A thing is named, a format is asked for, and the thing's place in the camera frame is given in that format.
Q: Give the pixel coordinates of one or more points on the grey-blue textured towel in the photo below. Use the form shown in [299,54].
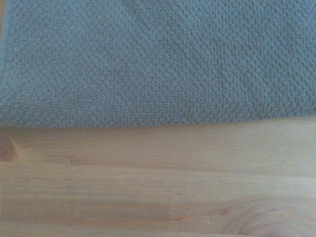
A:
[158,61]

